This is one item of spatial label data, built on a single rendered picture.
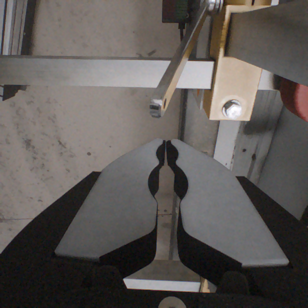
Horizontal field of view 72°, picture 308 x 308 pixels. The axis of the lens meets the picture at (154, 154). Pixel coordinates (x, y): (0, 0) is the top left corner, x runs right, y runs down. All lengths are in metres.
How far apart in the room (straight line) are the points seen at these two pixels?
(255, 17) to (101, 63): 0.16
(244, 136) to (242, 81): 0.33
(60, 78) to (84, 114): 0.98
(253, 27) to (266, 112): 0.40
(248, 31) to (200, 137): 0.30
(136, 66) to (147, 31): 0.86
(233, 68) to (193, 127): 0.22
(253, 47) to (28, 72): 0.24
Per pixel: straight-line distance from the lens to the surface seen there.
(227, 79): 0.26
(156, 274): 0.32
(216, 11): 0.27
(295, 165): 0.53
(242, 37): 0.21
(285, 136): 0.57
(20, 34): 1.12
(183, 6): 0.42
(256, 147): 0.61
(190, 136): 0.46
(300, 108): 0.26
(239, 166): 0.63
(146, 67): 0.26
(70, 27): 1.20
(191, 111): 0.44
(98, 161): 1.38
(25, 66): 0.30
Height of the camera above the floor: 1.12
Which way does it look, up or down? 60 degrees down
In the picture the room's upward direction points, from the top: 175 degrees counter-clockwise
